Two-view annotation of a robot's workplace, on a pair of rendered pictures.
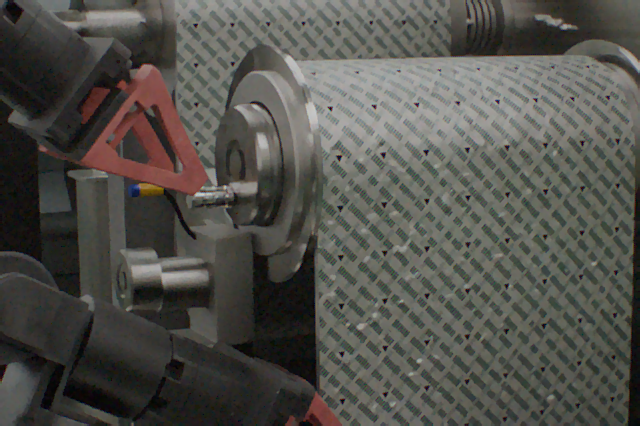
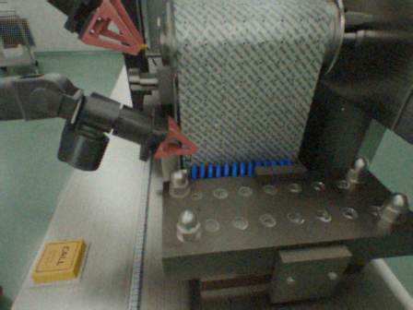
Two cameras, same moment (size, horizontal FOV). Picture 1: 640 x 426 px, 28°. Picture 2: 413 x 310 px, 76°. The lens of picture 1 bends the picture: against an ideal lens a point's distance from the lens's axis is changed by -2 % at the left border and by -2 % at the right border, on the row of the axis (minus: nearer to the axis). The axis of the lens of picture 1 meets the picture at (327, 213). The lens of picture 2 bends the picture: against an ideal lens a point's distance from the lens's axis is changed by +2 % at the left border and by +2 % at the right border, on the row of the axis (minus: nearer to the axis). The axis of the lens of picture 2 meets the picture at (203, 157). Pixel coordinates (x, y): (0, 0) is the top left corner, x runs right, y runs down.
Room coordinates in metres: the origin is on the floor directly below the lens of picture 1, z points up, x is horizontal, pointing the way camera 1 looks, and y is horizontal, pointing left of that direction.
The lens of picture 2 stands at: (0.39, -0.17, 1.34)
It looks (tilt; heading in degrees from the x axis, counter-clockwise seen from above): 35 degrees down; 19
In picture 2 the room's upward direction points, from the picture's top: straight up
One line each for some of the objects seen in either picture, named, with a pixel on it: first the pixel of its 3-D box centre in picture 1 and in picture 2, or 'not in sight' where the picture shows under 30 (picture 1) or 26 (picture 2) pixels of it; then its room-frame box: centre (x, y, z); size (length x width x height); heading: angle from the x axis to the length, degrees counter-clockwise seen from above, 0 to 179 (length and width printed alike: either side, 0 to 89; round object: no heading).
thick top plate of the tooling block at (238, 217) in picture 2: not in sight; (279, 215); (0.73, -0.19, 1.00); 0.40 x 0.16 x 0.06; 116
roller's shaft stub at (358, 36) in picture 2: not in sight; (337, 37); (0.95, -0.23, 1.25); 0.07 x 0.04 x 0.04; 116
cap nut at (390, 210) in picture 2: not in sight; (396, 205); (0.76, -0.35, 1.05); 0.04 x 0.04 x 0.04
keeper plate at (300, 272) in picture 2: not in sight; (307, 276); (0.65, -0.24, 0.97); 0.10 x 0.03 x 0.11; 116
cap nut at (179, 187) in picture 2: not in sight; (179, 181); (0.70, -0.01, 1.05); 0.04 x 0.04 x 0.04
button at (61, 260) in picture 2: not in sight; (60, 259); (0.58, 0.18, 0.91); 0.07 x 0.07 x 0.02; 26
